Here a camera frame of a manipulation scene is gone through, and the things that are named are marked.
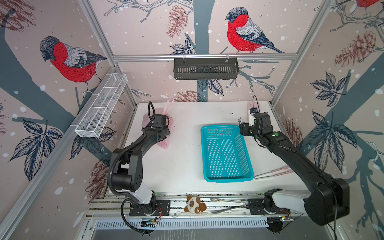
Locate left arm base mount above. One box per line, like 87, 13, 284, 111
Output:
129, 200, 171, 217

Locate metal tongs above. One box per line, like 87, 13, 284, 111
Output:
210, 198, 248, 215

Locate teal plastic basket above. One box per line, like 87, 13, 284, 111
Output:
201, 125, 255, 183

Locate black hanging wire basket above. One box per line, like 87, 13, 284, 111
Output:
174, 58, 239, 80

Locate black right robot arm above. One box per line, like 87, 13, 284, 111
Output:
239, 113, 350, 226

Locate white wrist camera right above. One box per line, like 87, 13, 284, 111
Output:
249, 107, 259, 126

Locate horizontal aluminium frame bar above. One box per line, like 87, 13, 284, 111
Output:
113, 53, 298, 63

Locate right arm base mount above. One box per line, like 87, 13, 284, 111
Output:
248, 198, 291, 215

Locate pink white tweezers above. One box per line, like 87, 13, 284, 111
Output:
254, 166, 294, 180

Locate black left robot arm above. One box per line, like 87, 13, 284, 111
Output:
107, 114, 170, 205

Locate pink plastic bag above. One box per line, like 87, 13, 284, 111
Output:
157, 97, 175, 150

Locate white wire mesh shelf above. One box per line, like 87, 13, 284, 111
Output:
75, 73, 128, 138

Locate brown white plush toy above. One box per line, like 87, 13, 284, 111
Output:
184, 195, 207, 214

